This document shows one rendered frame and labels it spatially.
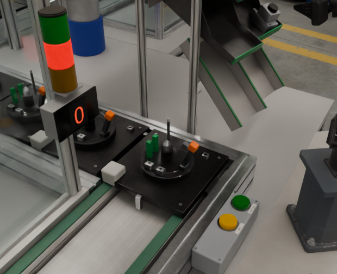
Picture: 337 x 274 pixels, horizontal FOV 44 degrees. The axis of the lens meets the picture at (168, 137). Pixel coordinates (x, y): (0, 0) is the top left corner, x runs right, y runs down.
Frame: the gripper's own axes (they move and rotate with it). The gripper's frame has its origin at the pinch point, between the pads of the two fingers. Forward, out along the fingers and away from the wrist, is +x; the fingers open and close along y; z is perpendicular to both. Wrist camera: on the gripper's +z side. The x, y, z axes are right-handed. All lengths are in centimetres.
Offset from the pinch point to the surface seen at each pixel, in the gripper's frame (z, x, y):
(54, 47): 8, 17, 65
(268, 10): -1.6, 13.2, -0.5
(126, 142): -27, 34, 42
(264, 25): -5.6, 14.4, 0.5
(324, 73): -108, 99, -218
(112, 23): -14, 119, -27
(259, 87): -25.7, 18.7, -0.9
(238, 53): -8.5, 12.8, 15.9
